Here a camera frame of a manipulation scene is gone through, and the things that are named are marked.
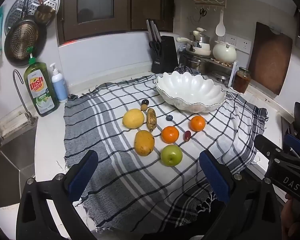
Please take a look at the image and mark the green dish soap bottle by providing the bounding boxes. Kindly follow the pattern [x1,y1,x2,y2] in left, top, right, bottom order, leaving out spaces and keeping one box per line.
[24,47,60,117]

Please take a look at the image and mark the white pot rack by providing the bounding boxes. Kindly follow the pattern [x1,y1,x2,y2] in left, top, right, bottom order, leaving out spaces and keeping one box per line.
[209,57,240,88]

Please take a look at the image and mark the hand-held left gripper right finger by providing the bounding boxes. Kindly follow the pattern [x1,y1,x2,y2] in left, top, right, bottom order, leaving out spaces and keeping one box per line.
[199,150,283,240]

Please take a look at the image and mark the cream frying pan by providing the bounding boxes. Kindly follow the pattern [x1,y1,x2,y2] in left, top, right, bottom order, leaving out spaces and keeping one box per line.
[176,37,212,57]

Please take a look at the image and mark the white wall outlet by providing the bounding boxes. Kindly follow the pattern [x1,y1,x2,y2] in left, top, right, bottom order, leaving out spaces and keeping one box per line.
[217,33,237,47]
[236,38,253,54]

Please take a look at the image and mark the white scalloped bowl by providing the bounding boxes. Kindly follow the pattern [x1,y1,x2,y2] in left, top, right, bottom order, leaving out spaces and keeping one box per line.
[156,71,227,113]

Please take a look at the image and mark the dark perforated strainer pan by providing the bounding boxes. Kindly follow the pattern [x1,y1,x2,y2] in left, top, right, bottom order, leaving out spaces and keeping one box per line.
[4,15,48,67]

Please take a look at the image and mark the small brass pot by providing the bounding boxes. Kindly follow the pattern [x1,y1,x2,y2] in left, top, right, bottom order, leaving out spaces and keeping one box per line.
[34,0,57,27]

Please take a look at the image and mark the person's right hand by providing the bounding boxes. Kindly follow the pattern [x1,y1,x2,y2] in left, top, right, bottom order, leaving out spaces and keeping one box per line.
[281,192,300,240]

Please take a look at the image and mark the steel handled knife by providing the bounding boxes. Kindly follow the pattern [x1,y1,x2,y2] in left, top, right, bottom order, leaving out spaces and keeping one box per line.
[146,19,154,42]
[151,20,159,42]
[155,24,163,42]

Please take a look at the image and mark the steel faucet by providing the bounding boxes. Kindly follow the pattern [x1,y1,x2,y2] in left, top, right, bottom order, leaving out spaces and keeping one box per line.
[13,69,38,126]

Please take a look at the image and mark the black kitchen scissors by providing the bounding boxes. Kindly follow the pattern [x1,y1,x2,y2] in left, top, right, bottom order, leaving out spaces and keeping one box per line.
[149,41,165,56]

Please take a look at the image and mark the grey checkered cloth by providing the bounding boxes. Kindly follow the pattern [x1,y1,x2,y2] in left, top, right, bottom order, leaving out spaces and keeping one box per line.
[63,74,269,233]

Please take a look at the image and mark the brown wooden cutting board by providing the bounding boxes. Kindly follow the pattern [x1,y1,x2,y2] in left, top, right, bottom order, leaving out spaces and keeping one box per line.
[247,22,293,96]

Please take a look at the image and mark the round steel steamer tray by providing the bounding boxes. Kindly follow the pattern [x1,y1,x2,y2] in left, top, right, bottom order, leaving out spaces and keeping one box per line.
[4,0,61,36]

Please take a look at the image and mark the yellow mango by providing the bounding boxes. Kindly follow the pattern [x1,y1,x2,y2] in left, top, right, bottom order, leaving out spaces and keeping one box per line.
[134,130,155,157]

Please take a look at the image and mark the steel sink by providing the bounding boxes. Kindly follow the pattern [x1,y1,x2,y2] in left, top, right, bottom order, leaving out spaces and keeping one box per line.
[0,123,38,208]

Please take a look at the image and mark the spotted yellow banana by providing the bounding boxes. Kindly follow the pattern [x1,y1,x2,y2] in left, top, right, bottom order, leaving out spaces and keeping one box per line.
[146,108,157,132]

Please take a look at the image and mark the black knife block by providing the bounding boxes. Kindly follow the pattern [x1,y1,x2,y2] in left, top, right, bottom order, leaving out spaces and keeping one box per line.
[151,36,179,74]

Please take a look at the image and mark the glass jar of sauce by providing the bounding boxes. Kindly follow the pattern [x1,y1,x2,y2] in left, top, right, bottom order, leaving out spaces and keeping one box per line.
[232,67,252,94]

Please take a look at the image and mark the white rice spoon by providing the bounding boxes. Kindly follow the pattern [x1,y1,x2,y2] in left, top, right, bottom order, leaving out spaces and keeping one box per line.
[215,9,226,37]

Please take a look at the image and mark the white and blue pump bottle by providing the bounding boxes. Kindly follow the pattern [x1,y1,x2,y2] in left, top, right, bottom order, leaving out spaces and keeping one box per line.
[49,63,69,103]

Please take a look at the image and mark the green apple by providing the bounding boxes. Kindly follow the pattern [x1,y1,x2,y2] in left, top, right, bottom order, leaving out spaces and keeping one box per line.
[160,144,183,167]

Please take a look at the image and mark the stainless steel pot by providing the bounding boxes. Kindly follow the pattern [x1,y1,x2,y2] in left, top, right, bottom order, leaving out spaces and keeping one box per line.
[178,52,212,75]

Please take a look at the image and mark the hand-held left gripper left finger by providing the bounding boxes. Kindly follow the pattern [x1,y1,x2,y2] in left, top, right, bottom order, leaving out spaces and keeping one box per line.
[16,150,108,240]

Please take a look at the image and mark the large yellow lemon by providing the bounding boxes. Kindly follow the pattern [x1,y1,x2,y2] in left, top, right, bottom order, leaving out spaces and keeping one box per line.
[122,108,145,129]

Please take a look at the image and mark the cream round pot with lid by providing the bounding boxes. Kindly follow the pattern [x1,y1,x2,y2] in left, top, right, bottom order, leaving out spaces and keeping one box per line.
[212,40,237,64]

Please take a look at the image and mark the orange mandarin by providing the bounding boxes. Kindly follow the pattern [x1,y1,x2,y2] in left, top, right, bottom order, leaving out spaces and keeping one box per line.
[161,126,179,143]
[190,115,206,132]

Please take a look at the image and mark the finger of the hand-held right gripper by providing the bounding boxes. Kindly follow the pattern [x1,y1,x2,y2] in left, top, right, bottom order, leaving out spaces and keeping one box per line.
[254,134,287,162]
[284,134,300,157]

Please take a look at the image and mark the dark wooden cabinet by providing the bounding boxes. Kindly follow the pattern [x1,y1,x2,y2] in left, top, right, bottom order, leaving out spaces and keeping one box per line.
[56,0,175,47]

